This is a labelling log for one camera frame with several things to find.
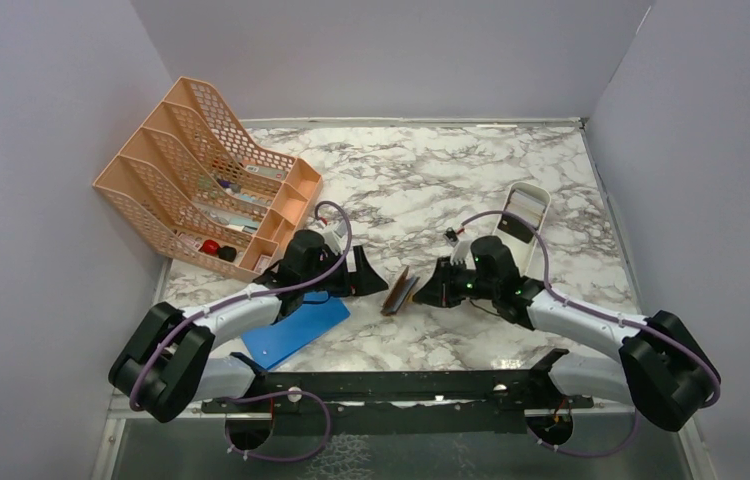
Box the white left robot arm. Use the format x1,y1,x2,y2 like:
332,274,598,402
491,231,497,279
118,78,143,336
108,230,388,423

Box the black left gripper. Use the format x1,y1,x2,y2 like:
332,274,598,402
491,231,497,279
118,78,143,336
302,245,388,297

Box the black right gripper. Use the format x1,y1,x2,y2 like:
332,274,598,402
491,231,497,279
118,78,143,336
413,255,498,308

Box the blue plastic board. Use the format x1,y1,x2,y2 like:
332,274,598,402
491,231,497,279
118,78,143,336
241,293,350,370

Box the red round item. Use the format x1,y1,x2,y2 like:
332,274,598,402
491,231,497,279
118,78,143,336
199,239,220,256

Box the peach plastic file organizer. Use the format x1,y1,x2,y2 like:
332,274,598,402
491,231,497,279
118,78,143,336
93,77,323,281

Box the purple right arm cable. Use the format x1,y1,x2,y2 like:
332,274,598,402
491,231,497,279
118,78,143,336
457,209,723,460

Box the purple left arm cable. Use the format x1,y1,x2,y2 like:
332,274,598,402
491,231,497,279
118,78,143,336
128,200,354,465

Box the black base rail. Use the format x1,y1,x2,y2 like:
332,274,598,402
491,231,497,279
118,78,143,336
201,349,593,436

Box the cream oval plastic tray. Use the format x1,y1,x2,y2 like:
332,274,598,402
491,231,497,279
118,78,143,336
492,181,551,278

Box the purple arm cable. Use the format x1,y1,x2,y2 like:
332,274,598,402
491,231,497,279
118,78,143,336
128,200,354,465
457,209,723,460

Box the brown leather card holder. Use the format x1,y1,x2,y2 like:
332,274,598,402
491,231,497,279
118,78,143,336
380,266,419,317

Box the black round item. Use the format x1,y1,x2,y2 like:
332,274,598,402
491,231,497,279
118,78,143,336
216,246,238,263

